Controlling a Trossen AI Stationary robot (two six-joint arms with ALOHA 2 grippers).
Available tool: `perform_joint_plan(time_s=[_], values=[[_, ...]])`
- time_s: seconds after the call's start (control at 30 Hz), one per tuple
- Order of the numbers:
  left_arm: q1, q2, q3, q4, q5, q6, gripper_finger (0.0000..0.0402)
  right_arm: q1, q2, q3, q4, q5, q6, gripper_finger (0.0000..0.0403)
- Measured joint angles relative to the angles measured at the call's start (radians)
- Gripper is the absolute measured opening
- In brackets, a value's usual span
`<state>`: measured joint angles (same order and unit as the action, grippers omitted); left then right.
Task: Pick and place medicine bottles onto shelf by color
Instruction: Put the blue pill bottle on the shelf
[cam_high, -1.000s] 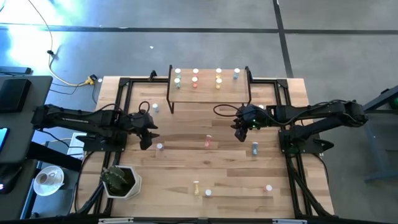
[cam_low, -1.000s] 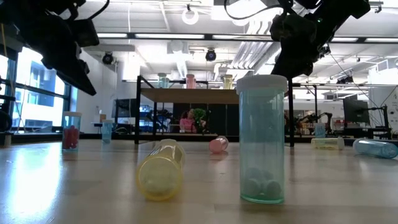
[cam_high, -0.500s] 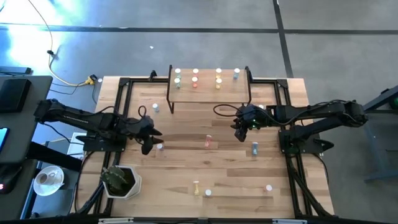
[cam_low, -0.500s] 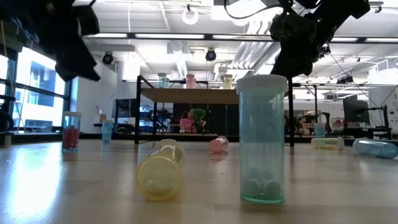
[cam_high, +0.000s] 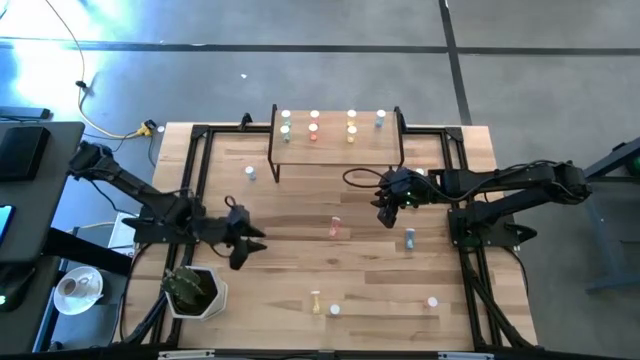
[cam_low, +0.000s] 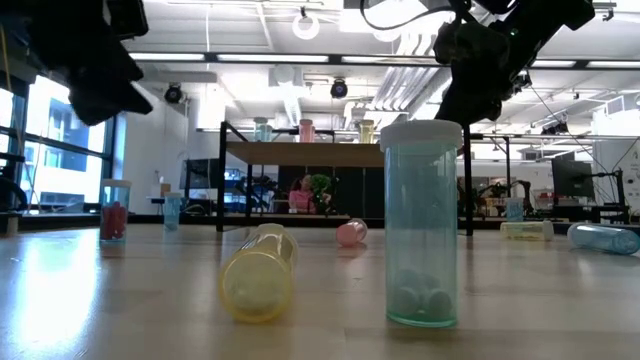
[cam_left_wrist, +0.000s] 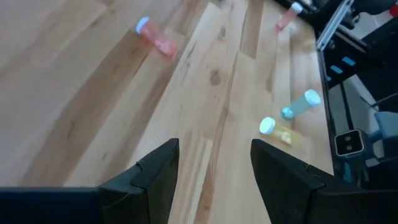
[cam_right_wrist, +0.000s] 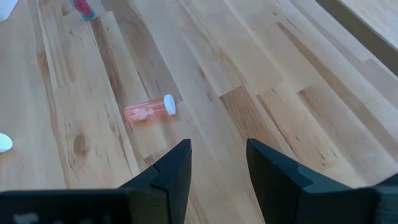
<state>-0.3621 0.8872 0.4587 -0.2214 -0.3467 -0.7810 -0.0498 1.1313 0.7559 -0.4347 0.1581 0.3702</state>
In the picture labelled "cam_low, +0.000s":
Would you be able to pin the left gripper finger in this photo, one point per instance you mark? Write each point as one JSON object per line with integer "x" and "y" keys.
{"x": 95, "y": 107}
{"x": 132, "y": 99}

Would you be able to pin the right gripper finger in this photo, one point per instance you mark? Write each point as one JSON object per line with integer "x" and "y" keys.
{"x": 472, "y": 102}

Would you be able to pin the yellow medicine bottle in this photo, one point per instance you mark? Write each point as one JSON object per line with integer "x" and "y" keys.
{"x": 257, "y": 280}
{"x": 366, "y": 132}
{"x": 525, "y": 230}

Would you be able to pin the blue bottle with red pills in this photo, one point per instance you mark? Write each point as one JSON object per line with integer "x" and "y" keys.
{"x": 115, "y": 220}

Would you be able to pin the red medicine bottle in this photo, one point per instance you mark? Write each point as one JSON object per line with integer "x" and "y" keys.
{"x": 306, "y": 131}
{"x": 351, "y": 233}

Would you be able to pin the blue medicine bottle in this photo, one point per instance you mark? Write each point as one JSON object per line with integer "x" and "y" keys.
{"x": 602, "y": 238}
{"x": 172, "y": 212}

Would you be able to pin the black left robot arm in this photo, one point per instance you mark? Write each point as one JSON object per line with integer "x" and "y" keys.
{"x": 40, "y": 30}

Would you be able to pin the black background robot arm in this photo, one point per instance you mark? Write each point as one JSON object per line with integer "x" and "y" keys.
{"x": 520, "y": 189}

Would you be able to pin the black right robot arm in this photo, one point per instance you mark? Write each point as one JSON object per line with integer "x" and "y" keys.
{"x": 545, "y": 20}

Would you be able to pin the black ceiling light track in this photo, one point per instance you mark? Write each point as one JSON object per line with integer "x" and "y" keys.
{"x": 210, "y": 57}

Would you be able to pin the brown cardboard box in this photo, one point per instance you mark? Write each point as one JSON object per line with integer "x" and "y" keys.
{"x": 165, "y": 189}

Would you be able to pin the black computer monitor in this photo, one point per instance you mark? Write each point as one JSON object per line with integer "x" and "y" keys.
{"x": 572, "y": 177}
{"x": 200, "y": 175}

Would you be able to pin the green potted plant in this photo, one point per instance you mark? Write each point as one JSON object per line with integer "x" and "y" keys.
{"x": 321, "y": 184}

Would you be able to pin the person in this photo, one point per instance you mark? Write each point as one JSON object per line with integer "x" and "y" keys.
{"x": 301, "y": 199}

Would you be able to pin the black ceiling camera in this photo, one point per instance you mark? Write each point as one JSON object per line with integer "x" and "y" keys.
{"x": 339, "y": 89}
{"x": 173, "y": 94}

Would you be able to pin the black ceiling camera rig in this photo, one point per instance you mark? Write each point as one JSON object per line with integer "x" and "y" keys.
{"x": 522, "y": 81}

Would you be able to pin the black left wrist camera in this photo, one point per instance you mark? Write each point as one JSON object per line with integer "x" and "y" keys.
{"x": 127, "y": 17}

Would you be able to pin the window with black frame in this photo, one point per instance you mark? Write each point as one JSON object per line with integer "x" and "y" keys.
{"x": 65, "y": 160}

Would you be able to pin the black aluminium rig frame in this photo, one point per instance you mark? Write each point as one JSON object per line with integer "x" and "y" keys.
{"x": 50, "y": 219}

